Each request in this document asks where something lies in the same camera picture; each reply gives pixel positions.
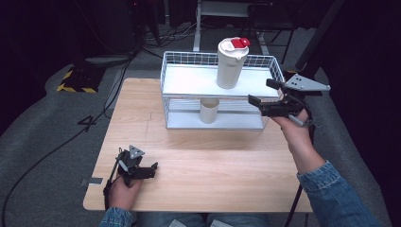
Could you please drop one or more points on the black stand with base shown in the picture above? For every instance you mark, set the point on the black stand with base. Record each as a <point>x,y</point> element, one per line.
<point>318,28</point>

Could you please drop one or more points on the grey tape piece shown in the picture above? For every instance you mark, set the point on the grey tape piece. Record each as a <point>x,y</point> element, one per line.
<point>94,181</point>

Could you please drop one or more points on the white cup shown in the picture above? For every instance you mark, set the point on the white cup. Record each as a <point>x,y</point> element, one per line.
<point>209,112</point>

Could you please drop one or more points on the yellow black striped base plate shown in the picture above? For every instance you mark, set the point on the yellow black striped base plate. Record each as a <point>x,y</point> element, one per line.
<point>82,78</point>

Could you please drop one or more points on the black metal chair frame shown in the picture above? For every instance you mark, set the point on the black metal chair frame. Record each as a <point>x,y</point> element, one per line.
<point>271,19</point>

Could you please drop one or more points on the person's right hand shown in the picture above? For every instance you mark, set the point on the person's right hand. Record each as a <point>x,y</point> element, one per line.
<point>294,130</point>

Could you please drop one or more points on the person's legs in jeans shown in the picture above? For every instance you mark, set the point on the person's legs in jeans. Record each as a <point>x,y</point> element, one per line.
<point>195,220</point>

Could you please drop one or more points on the black equipment cabinet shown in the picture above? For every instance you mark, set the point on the black equipment cabinet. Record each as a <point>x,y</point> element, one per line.
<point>110,28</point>

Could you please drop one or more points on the person's left hand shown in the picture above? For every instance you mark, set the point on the person's left hand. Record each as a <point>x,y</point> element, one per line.
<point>121,195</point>

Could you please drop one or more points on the white tumbler with red lid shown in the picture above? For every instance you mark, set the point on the white tumbler with red lid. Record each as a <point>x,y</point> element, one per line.
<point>229,67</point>

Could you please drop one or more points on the white metal stand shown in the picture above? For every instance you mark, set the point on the white metal stand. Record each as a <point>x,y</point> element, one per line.
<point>197,38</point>

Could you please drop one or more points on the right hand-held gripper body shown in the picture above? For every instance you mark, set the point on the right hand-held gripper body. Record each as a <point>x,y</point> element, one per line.
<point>294,101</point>

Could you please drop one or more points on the white paper sheet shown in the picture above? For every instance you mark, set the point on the white paper sheet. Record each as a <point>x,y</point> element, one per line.
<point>178,223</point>
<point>220,223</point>

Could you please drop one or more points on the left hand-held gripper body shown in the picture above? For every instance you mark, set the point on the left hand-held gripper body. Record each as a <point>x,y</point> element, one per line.
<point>130,164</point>

